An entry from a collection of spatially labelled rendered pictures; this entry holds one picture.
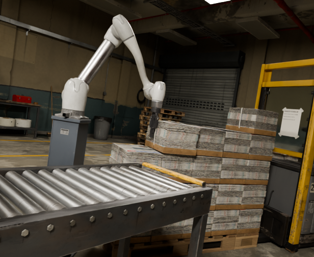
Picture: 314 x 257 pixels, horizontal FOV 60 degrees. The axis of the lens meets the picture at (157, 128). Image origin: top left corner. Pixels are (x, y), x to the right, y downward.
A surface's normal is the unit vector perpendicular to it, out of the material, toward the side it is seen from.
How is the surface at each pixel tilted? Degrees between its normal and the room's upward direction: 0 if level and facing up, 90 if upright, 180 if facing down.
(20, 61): 90
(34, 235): 90
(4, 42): 90
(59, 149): 90
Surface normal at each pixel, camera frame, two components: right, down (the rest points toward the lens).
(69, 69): 0.72, 0.14
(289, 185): -0.89, -0.11
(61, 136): -0.13, 0.04
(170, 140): 0.40, 0.11
